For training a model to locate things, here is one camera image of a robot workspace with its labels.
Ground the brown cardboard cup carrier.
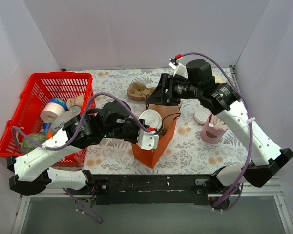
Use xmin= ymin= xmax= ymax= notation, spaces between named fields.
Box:
xmin=127 ymin=82 xmax=155 ymax=101

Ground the orange paper bag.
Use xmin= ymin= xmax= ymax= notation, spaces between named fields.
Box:
xmin=132 ymin=104 xmax=182 ymax=168

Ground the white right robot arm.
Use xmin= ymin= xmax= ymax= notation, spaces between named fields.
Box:
xmin=146 ymin=54 xmax=293 ymax=194

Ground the beige patterned cup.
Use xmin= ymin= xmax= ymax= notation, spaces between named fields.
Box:
xmin=66 ymin=95 xmax=84 ymax=110

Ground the black paper coffee cup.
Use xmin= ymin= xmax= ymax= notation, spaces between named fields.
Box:
xmin=156 ymin=122 xmax=165 ymax=136

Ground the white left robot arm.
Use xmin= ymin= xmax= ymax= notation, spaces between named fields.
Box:
xmin=7 ymin=101 xmax=162 ymax=196

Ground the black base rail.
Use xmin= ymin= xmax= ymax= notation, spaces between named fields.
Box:
xmin=65 ymin=173 xmax=237 ymax=206

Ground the wrapped toilet paper roll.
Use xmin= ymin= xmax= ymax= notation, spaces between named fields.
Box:
xmin=214 ymin=75 xmax=226 ymax=83

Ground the white cup lid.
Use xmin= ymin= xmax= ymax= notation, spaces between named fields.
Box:
xmin=139 ymin=109 xmax=162 ymax=129

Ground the white tape roll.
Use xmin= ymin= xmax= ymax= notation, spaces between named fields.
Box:
xmin=40 ymin=102 xmax=65 ymax=123

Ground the floral table mat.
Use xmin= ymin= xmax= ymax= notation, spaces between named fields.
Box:
xmin=38 ymin=67 xmax=256 ymax=175

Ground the crumpled grey paper bag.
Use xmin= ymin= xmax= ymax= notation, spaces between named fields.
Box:
xmin=50 ymin=111 xmax=78 ymax=135

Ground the pink straw holder cup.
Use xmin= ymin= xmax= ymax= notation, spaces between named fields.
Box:
xmin=200 ymin=120 xmax=227 ymax=144

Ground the stack of white lids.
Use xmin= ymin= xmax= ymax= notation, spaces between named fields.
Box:
xmin=194 ymin=109 xmax=210 ymax=125

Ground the red plastic basket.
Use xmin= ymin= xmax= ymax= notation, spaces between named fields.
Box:
xmin=0 ymin=71 xmax=93 ymax=157

